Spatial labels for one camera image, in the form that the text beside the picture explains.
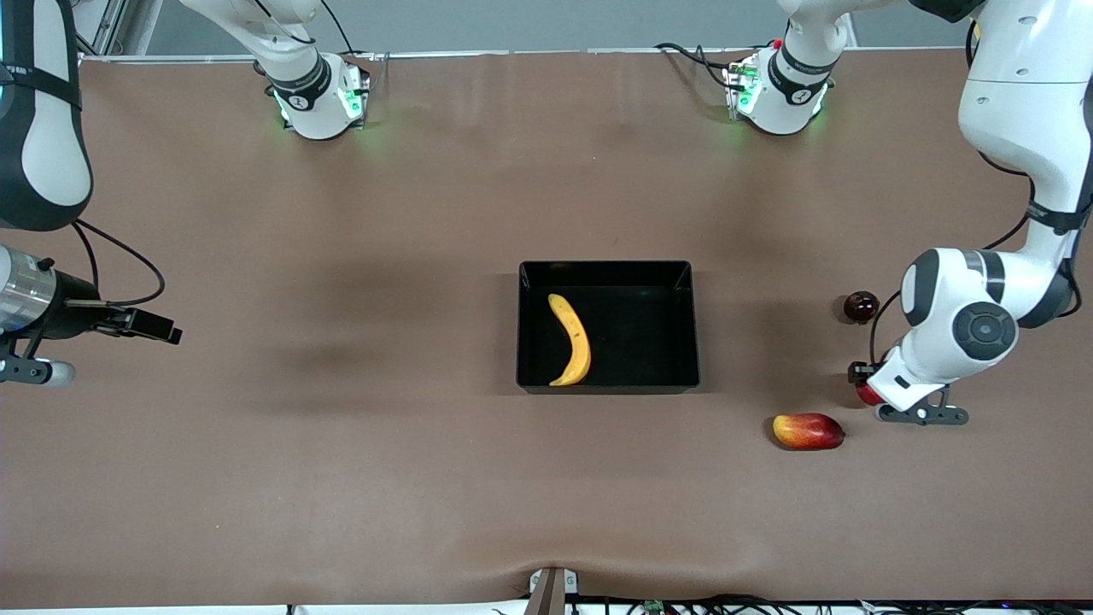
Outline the black rectangular plastic box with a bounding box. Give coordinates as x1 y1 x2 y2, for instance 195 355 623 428
516 260 702 395

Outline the red yellow mango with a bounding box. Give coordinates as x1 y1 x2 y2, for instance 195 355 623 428
772 412 846 452

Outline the brown table cover mat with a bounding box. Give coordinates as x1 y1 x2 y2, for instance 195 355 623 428
0 47 1093 609

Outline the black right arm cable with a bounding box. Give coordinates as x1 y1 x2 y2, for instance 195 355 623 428
73 220 165 307

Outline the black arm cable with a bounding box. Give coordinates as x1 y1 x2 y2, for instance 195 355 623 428
73 220 165 307
868 17 1087 366

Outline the aluminium frame strut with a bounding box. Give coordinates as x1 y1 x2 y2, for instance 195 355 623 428
77 0 163 61

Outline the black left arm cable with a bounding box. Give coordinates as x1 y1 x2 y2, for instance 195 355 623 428
868 17 1087 366

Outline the yellow banana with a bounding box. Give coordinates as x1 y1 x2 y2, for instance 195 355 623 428
547 293 593 388

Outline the black base cable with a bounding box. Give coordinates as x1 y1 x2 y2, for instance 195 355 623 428
654 41 737 91
320 0 355 54

